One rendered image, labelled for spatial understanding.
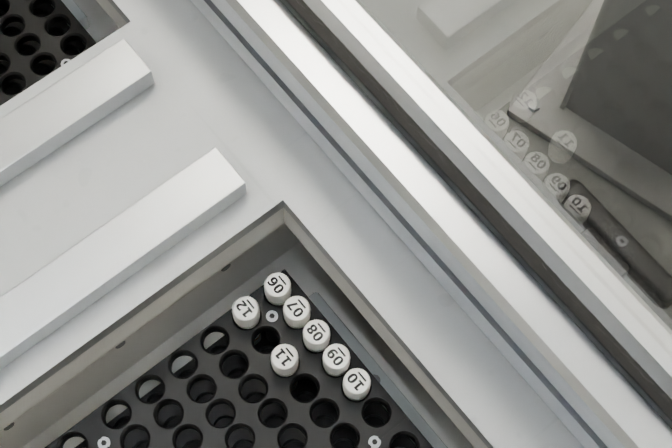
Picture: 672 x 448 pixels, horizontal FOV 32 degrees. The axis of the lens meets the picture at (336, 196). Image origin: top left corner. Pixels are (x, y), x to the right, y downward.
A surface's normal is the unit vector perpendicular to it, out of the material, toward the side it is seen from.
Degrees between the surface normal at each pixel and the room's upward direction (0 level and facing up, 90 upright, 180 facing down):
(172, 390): 0
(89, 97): 0
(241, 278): 90
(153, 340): 90
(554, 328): 0
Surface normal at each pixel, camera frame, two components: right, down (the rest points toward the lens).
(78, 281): 0.01, -0.39
